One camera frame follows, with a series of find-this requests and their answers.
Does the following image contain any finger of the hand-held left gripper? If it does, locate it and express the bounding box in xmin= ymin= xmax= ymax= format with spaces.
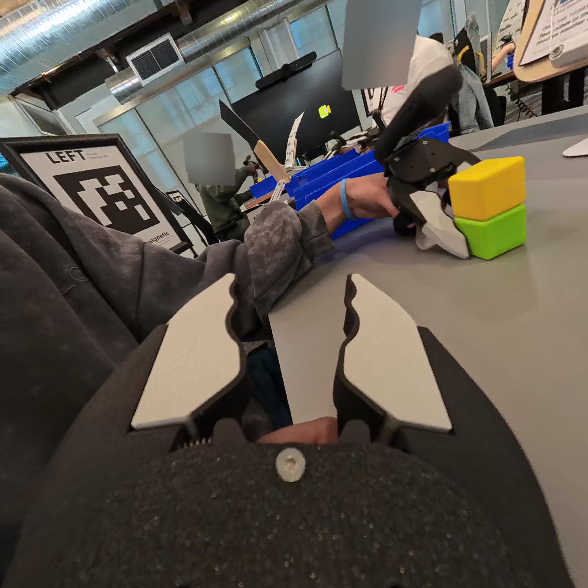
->
xmin=436 ymin=181 xmax=456 ymax=219
xmin=409 ymin=190 xmax=470 ymax=259

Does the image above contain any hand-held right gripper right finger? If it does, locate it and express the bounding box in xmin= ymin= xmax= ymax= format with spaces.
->
xmin=333 ymin=273 xmax=453 ymax=444

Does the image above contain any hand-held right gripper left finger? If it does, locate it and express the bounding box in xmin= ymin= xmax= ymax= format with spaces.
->
xmin=131 ymin=273 xmax=251 ymax=444

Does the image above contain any yellow cube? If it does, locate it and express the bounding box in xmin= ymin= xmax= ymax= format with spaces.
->
xmin=448 ymin=156 xmax=526 ymax=222

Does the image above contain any green cube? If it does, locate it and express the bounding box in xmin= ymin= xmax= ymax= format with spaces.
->
xmin=454 ymin=203 xmax=527 ymax=261

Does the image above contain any person's left forearm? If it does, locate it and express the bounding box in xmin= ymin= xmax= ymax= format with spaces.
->
xmin=202 ymin=181 xmax=345 ymax=341

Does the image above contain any grey desk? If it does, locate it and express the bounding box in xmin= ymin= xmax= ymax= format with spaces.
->
xmin=269 ymin=106 xmax=588 ymax=588

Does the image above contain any person's left hand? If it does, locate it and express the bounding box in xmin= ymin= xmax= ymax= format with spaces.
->
xmin=353 ymin=176 xmax=401 ymax=220

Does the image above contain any blue wristband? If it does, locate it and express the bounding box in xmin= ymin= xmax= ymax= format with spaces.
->
xmin=339 ymin=179 xmax=356 ymax=220

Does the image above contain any person's blue jeans leg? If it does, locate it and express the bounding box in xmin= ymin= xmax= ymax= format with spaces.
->
xmin=248 ymin=347 xmax=295 ymax=428

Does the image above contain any grey jacket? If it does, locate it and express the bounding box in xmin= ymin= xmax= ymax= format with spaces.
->
xmin=452 ymin=14 xmax=496 ymax=135

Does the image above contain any black screen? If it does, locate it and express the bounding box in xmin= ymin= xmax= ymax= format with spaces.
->
xmin=230 ymin=51 xmax=364 ymax=161

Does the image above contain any black white tag sign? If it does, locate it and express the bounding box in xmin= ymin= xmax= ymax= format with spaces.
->
xmin=0 ymin=134 xmax=191 ymax=251
xmin=165 ymin=189 xmax=217 ymax=245

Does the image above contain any black video bar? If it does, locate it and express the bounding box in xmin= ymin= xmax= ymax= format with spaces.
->
xmin=255 ymin=51 xmax=318 ymax=90

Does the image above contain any printed instruction sheet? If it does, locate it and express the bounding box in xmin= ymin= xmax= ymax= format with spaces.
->
xmin=521 ymin=0 xmax=588 ymax=65

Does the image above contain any white air vent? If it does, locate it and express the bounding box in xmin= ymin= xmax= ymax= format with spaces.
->
xmin=126 ymin=32 xmax=185 ymax=86

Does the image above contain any metal air duct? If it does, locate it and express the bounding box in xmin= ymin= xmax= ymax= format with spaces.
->
xmin=0 ymin=0 xmax=331 ymax=106

